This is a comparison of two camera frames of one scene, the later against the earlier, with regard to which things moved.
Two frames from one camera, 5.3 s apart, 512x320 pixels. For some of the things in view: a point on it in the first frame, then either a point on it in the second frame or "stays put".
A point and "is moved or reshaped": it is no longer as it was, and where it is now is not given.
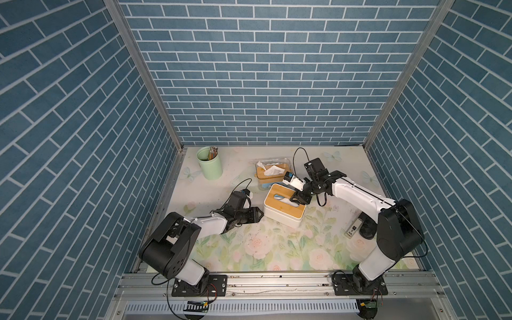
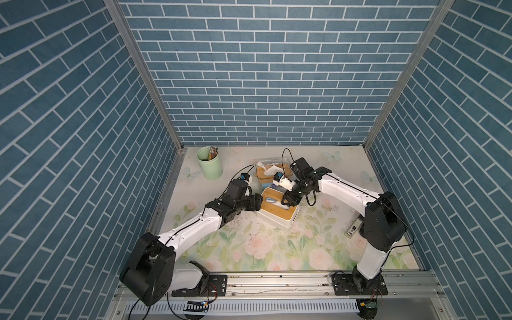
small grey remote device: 353,229 stays put
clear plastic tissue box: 271,171 stays put
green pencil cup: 212,169 stays put
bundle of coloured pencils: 213,152 stays put
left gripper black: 253,215 → 254,202
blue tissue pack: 280,197 is moved or reshaped
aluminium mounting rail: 278,287 stays put
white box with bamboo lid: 277,205 is moved or reshaped
